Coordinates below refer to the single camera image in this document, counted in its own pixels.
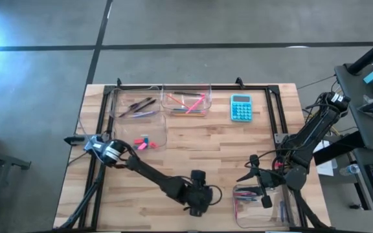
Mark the white paper sheet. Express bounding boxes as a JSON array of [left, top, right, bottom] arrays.
[[315, 139, 338, 177]]

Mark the dark grey pen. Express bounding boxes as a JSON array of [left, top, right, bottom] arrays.
[[128, 96, 153, 109]]

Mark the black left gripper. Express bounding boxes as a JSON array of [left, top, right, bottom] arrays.
[[185, 170, 213, 218]]

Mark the grey translucent pen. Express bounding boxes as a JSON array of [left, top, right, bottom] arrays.
[[131, 111, 159, 118]]

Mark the black pole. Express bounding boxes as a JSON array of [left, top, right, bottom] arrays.
[[348, 30, 373, 75]]

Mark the turquoise calculator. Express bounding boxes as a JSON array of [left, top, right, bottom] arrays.
[[230, 93, 254, 122]]

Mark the clear plastic bin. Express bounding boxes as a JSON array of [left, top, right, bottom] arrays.
[[231, 181, 297, 228], [112, 115, 168, 153], [108, 85, 162, 120], [160, 83, 213, 117]]

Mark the black pen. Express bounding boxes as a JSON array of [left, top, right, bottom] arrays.
[[133, 99, 157, 113]]

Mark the black aluminium table frame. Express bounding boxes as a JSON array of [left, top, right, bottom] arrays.
[[56, 76, 328, 232]]

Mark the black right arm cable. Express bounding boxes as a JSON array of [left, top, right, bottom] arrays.
[[244, 147, 304, 172]]

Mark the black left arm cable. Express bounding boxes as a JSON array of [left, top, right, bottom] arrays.
[[107, 138, 223, 211]]

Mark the orange pencil pink eraser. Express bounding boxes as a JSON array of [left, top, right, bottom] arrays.
[[166, 93, 190, 109]]

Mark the black desk crossbar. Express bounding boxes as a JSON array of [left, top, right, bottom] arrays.
[[315, 130, 367, 166]]

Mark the blue pencil pink eraser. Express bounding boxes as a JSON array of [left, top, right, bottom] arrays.
[[170, 108, 207, 113]]

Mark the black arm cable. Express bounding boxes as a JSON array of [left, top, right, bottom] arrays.
[[244, 147, 304, 172], [107, 138, 223, 211]]

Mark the clear water bottle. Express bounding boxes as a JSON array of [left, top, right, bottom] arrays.
[[339, 164, 361, 177]]

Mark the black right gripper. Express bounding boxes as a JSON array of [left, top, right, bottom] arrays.
[[236, 154, 286, 210]]

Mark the dark green pencil pink eraser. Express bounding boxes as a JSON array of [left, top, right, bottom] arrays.
[[173, 91, 204, 97]]

